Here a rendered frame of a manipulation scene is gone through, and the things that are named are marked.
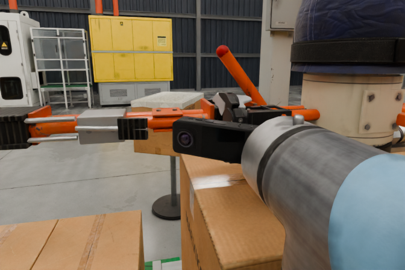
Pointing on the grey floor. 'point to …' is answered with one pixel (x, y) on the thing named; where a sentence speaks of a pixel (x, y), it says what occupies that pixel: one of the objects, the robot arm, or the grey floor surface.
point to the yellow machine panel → (131, 57)
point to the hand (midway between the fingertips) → (214, 117)
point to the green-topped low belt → (63, 92)
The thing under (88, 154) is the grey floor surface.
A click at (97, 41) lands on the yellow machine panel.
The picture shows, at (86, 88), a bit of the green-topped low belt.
